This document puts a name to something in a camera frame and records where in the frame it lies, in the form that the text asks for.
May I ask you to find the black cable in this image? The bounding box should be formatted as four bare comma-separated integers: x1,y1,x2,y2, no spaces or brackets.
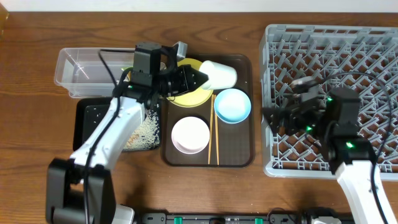
317,72,394,224
82,48,136,224

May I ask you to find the clear plastic bin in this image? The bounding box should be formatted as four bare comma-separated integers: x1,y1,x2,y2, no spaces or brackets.
53,47,167,100

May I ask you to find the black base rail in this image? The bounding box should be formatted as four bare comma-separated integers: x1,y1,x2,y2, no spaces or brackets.
136,212,355,224

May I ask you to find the left black cable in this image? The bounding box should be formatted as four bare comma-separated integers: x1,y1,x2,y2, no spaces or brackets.
82,48,136,224

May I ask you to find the white cup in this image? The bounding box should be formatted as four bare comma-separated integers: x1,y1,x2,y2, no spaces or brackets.
199,60,237,90

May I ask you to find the yellow plate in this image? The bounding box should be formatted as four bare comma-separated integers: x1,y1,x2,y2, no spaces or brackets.
167,58,213,108

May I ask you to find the grey dishwasher rack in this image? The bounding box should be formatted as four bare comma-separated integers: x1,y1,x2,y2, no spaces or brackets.
259,24,397,181

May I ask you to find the white bowl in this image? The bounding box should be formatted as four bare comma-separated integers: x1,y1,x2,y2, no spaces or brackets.
171,116,210,154

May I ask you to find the wooden chopstick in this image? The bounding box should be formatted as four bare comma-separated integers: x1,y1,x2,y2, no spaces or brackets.
208,95,215,165
213,95,220,166

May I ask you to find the left wooden chopstick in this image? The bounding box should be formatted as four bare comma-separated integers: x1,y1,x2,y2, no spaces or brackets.
208,95,215,165

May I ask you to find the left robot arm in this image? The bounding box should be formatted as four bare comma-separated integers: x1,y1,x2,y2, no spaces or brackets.
45,42,209,223

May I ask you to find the brown serving tray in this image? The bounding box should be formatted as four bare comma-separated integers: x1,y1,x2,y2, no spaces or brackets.
161,54,255,167

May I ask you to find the light blue bowl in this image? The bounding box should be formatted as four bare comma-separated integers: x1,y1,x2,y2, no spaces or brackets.
214,88,251,124

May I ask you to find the spilled rice pile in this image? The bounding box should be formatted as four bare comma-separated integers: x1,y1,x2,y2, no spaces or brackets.
123,108,161,152

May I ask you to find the black plastic tray bin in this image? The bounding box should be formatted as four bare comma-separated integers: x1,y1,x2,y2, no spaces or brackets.
73,97,161,151

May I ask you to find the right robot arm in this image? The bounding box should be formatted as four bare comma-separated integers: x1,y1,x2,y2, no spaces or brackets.
262,77,397,223

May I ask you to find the right wooden chopstick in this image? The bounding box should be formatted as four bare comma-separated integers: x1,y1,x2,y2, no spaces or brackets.
213,95,220,166

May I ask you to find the green snack wrapper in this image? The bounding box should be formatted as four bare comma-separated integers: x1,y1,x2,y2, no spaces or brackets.
120,67,132,82

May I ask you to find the right black cable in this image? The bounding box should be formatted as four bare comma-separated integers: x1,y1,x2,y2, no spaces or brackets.
317,72,394,224

